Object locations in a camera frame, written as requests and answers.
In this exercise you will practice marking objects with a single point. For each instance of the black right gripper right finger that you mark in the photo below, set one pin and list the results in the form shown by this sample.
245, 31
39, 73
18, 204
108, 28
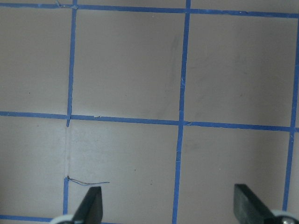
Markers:
249, 209

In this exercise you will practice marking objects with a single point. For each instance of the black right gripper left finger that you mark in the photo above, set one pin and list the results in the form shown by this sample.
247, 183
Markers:
90, 211

